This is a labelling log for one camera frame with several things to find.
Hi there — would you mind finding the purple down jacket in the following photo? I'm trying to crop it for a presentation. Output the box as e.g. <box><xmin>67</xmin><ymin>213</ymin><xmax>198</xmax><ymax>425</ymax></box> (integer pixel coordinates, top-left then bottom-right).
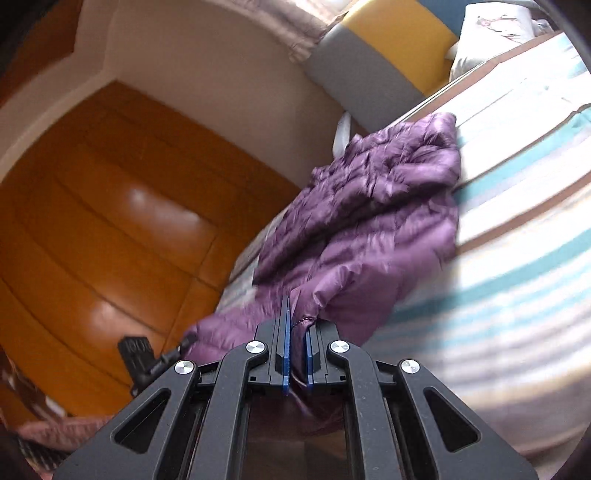
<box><xmin>181</xmin><ymin>111</ymin><xmax>463</xmax><ymax>416</ymax></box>

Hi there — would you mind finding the striped bed cover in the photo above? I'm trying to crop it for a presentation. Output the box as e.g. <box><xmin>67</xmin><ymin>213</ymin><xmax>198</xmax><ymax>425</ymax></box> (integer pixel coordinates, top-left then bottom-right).
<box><xmin>216</xmin><ymin>29</ymin><xmax>591</xmax><ymax>467</ymax></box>

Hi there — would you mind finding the pink patterned curtain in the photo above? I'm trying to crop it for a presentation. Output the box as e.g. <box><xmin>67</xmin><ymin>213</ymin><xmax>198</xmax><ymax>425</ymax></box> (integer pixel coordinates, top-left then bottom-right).
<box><xmin>211</xmin><ymin>0</ymin><xmax>356</xmax><ymax>63</ymax></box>

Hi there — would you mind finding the grey yellow blue headboard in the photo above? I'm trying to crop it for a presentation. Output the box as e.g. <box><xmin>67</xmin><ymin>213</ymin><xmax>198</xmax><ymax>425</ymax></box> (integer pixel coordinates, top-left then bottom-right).
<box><xmin>304</xmin><ymin>0</ymin><xmax>469</xmax><ymax>132</ymax></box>

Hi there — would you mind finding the white pillow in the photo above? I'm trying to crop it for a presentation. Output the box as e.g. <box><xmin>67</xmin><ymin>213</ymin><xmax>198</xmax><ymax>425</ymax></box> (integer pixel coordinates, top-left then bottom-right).
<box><xmin>446</xmin><ymin>1</ymin><xmax>555</xmax><ymax>82</ymax></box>

